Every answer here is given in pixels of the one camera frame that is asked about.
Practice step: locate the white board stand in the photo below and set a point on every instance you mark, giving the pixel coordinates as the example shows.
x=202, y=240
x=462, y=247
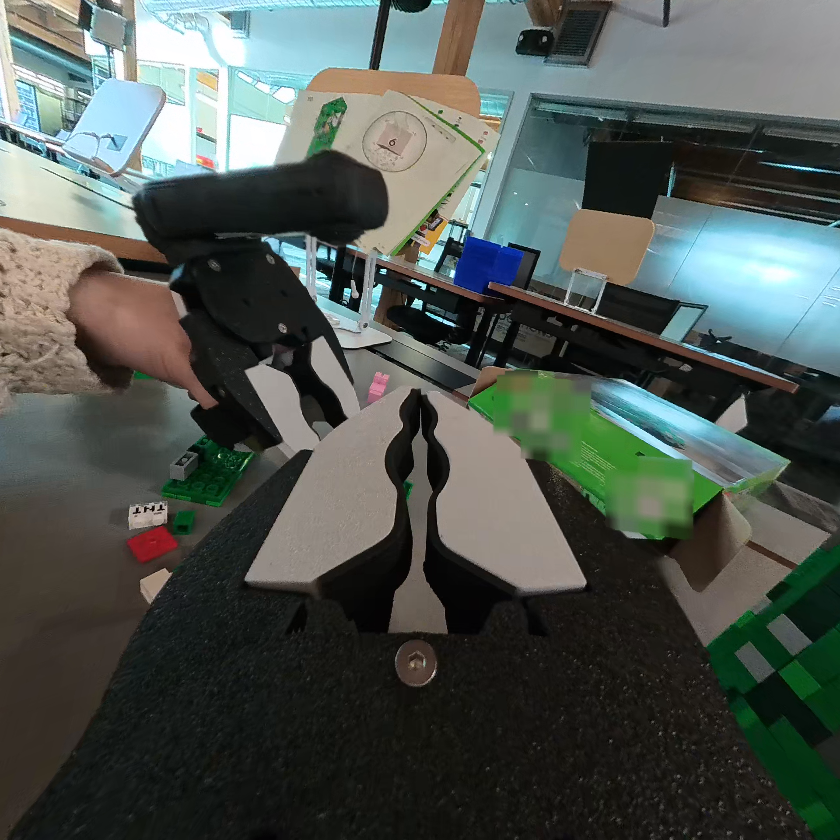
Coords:
x=118, y=124

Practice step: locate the large green pixel-pattern box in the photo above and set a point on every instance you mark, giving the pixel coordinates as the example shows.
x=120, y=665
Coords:
x=781, y=689

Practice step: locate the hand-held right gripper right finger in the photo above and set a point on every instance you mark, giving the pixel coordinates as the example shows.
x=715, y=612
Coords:
x=505, y=518

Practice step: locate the wooden board stand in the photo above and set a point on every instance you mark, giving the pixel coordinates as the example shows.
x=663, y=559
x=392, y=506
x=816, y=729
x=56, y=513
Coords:
x=607, y=246

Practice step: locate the white printed lego brick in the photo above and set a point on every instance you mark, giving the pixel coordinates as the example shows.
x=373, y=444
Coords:
x=148, y=515

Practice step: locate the green lego set box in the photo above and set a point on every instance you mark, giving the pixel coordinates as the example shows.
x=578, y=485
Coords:
x=590, y=479

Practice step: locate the wooden post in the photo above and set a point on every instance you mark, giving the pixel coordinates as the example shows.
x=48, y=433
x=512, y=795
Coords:
x=456, y=36

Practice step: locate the wall vent grille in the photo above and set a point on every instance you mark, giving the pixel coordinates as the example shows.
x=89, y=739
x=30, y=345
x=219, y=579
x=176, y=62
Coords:
x=577, y=33

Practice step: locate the black office chair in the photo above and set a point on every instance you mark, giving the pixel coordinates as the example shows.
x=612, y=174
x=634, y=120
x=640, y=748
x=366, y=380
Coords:
x=649, y=308
x=426, y=325

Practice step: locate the instruction book stand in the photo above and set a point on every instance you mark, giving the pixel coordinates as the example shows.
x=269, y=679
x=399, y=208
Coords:
x=394, y=82

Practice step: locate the blue storage bin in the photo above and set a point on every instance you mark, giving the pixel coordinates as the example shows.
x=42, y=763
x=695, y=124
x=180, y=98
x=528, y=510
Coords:
x=485, y=262

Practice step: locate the lego instruction booklet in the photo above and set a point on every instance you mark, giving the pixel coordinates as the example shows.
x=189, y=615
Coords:
x=394, y=170

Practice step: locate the long wooden table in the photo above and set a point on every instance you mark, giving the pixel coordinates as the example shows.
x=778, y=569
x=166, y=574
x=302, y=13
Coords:
x=656, y=334

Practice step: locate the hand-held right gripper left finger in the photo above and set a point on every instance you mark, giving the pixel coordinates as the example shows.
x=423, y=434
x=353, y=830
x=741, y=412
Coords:
x=341, y=512

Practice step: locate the person's left hand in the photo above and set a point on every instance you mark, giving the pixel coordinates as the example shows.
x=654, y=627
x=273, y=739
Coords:
x=131, y=328

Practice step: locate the red lego plate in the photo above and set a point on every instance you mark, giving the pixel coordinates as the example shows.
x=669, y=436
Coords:
x=152, y=543

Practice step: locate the person's left forearm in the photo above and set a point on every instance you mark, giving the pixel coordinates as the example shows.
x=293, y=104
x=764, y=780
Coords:
x=39, y=308

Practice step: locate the green lego plate assembly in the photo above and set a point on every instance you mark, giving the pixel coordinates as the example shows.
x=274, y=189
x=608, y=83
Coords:
x=210, y=472

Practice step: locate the pink lego pig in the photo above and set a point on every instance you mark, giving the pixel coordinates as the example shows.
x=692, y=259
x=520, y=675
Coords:
x=378, y=387

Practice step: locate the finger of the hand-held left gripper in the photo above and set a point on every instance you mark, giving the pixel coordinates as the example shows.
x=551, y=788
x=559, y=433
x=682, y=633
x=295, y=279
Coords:
x=334, y=374
x=275, y=407

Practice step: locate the neighbouring wooden table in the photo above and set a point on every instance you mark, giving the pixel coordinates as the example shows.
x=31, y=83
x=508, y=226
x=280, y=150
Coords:
x=52, y=197

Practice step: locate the cardboard box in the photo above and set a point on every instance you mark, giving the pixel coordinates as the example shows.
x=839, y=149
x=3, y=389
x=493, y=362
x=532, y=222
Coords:
x=709, y=558

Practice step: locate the black wall speaker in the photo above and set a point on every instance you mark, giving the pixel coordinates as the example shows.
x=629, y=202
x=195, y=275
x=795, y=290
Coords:
x=535, y=41

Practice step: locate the small green lego brick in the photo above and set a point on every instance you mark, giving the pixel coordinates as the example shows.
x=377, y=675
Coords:
x=184, y=522

